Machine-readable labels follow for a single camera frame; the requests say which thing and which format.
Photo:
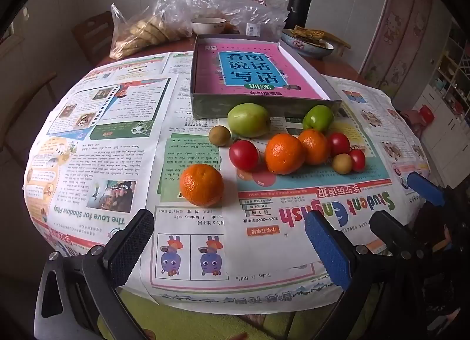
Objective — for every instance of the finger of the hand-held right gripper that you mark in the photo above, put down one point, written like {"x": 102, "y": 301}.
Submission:
{"x": 424, "y": 187}
{"x": 389, "y": 229}

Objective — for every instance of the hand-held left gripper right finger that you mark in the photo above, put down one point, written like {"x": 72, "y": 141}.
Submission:
{"x": 326, "y": 248}

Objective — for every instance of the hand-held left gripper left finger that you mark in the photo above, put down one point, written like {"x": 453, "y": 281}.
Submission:
{"x": 132, "y": 248}

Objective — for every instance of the red cherry tomato with stem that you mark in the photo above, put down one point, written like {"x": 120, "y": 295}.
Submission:
{"x": 358, "y": 160}

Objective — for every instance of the brown kiwi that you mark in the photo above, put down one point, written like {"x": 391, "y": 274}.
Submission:
{"x": 342, "y": 163}

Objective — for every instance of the orange mandarin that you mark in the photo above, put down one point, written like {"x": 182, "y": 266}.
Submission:
{"x": 201, "y": 184}
{"x": 315, "y": 145}
{"x": 285, "y": 153}

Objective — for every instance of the large red tomato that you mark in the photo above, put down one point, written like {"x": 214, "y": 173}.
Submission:
{"x": 244, "y": 154}

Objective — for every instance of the small bright green jujube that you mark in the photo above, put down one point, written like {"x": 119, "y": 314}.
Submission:
{"x": 318, "y": 117}

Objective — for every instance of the brown longan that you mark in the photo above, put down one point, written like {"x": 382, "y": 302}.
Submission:
{"x": 219, "y": 135}

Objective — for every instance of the large pale green jujube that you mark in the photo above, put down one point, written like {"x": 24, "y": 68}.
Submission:
{"x": 248, "y": 120}

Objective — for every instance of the grey cardboard box lid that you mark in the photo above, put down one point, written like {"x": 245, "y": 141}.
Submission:
{"x": 257, "y": 108}

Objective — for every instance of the newspaper with fruit drawing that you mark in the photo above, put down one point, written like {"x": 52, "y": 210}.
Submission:
{"x": 275, "y": 207}

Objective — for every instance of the red plastic stool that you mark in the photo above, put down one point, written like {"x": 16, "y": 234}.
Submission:
{"x": 427, "y": 114}

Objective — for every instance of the white shelf unit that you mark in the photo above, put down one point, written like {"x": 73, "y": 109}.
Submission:
{"x": 448, "y": 97}

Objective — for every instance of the newspaper with small colour pictures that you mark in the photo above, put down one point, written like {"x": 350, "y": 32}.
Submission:
{"x": 367, "y": 105}

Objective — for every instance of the pink cartoon wardrobe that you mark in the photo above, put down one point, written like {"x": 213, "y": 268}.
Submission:
{"x": 400, "y": 31}

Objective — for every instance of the wooden chopsticks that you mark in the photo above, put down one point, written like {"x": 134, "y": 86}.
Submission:
{"x": 339, "y": 40}

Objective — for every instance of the floral ceramic bowl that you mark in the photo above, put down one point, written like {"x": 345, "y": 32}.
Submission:
{"x": 308, "y": 49}

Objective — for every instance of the newspaper with green banner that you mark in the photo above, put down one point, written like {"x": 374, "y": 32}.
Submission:
{"x": 147, "y": 64}

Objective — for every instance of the fried pancakes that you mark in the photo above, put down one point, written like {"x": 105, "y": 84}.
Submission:
{"x": 308, "y": 33}

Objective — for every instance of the pink book with blue title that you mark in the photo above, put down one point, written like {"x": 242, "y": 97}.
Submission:
{"x": 257, "y": 68}

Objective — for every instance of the wooden chair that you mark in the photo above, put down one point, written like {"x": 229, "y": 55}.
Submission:
{"x": 91, "y": 35}

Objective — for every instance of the plastic bag of biscuits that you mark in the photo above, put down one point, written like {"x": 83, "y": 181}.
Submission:
{"x": 147, "y": 31}

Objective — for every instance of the black thermos flask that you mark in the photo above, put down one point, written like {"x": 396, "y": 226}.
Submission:
{"x": 299, "y": 2}

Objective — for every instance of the white bowl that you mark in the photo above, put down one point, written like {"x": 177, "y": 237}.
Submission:
{"x": 208, "y": 26}

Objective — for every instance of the clear crumpled plastic bag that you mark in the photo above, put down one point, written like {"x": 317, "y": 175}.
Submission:
{"x": 238, "y": 2}

